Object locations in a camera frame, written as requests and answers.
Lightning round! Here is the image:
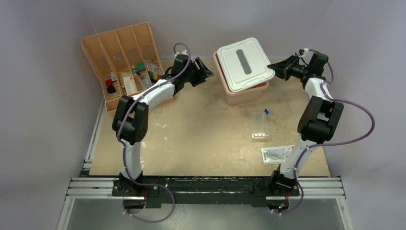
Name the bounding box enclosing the white test tube rack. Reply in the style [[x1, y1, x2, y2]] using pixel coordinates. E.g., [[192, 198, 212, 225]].
[[249, 111, 270, 141]]

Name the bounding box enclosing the black mounting base rail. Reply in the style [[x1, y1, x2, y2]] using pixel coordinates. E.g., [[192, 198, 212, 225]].
[[112, 174, 300, 209]]

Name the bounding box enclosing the pink plastic bin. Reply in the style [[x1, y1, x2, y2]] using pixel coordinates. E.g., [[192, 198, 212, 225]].
[[213, 52, 269, 106]]

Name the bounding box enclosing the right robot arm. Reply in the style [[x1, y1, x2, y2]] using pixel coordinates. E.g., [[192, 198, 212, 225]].
[[267, 51, 344, 195]]

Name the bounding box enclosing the white labelled package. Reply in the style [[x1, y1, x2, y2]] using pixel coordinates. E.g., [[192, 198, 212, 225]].
[[261, 145, 294, 165]]

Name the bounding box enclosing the peach file organizer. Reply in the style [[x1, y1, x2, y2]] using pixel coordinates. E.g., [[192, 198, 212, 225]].
[[81, 22, 164, 112]]

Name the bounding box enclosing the white plastic lid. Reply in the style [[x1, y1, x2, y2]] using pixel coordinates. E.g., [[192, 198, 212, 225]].
[[216, 37, 276, 92]]

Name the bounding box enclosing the red black bottle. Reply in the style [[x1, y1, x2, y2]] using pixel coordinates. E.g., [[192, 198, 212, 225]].
[[105, 79, 116, 94]]

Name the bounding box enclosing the colourful markers set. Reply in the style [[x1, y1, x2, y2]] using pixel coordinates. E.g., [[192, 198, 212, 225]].
[[148, 71, 162, 83]]

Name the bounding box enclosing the white box in organizer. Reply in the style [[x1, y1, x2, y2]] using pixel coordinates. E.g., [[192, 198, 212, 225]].
[[122, 76, 137, 95]]

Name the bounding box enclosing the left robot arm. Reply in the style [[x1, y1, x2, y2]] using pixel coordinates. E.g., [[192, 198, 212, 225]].
[[112, 54, 214, 196]]

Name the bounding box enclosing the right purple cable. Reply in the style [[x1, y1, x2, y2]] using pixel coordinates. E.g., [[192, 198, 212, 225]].
[[287, 48, 376, 217]]

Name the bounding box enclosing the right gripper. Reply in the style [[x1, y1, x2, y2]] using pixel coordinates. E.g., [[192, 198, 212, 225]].
[[267, 56, 309, 82]]

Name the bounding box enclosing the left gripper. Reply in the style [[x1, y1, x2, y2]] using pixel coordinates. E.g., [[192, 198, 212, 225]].
[[182, 58, 213, 87]]

